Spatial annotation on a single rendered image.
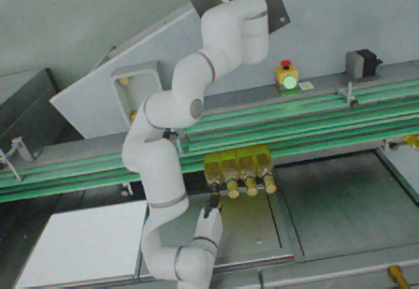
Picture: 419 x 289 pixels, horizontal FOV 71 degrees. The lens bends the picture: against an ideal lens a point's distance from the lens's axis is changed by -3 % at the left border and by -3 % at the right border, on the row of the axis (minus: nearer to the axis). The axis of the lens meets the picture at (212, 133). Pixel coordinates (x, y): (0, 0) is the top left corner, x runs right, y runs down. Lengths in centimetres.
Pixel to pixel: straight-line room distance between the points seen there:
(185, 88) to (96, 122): 79
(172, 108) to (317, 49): 75
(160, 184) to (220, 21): 37
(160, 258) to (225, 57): 48
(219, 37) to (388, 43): 80
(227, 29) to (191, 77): 15
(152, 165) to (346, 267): 62
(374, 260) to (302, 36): 77
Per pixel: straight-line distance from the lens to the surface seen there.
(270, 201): 110
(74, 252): 119
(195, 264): 70
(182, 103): 60
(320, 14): 120
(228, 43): 71
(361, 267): 98
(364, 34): 129
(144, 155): 61
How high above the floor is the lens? 185
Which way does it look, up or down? 57 degrees down
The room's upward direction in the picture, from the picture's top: 175 degrees clockwise
